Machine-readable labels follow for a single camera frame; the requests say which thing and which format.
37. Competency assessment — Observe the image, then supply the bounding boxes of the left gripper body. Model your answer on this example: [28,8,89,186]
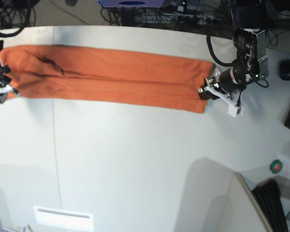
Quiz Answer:
[198,60,268,101]

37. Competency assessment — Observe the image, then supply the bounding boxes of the orange t-shirt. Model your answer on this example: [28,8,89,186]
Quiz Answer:
[0,45,213,113]

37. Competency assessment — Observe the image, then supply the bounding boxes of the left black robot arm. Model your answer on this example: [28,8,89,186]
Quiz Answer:
[198,0,268,101]

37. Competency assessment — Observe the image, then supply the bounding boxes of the black computer mouse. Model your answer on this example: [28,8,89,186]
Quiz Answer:
[278,59,290,81]

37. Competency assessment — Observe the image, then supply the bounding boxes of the green tape roll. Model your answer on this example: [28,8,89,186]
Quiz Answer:
[270,159,283,174]

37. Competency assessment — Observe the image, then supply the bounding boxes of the black keyboard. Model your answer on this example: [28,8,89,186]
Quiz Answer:
[252,179,288,232]

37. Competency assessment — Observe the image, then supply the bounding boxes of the blue box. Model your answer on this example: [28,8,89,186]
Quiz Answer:
[98,0,171,8]

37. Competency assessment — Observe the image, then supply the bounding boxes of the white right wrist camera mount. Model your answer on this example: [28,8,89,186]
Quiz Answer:
[0,84,19,104]

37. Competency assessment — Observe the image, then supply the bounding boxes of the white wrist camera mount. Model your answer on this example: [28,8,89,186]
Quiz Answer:
[0,84,19,104]
[204,86,244,117]

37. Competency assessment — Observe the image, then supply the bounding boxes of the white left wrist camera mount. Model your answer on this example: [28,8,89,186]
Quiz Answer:
[204,86,244,117]

